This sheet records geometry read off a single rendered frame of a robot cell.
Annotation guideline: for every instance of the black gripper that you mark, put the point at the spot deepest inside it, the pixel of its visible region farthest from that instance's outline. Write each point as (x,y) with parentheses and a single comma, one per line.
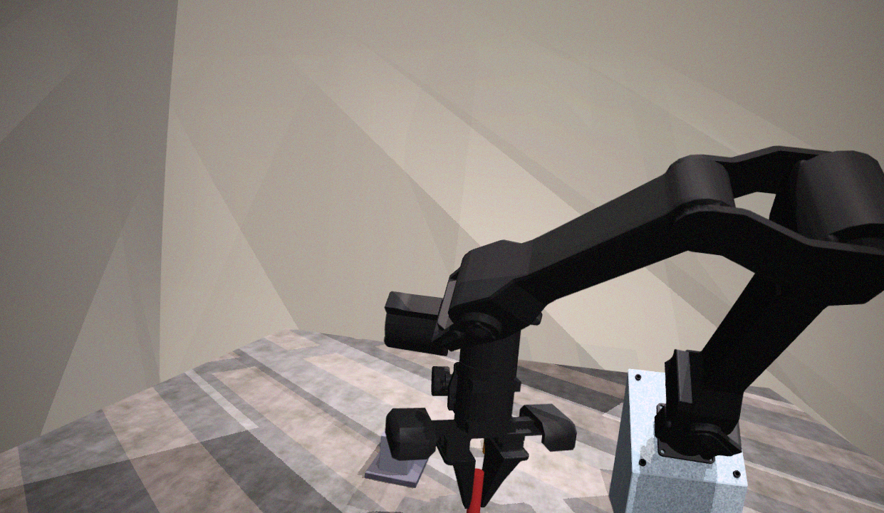
(483,408)

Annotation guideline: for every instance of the red peg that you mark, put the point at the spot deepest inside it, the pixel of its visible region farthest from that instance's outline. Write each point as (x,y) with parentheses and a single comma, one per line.
(477,492)

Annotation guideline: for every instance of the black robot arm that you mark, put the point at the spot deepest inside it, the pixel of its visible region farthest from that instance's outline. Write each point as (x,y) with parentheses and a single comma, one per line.
(823,245)

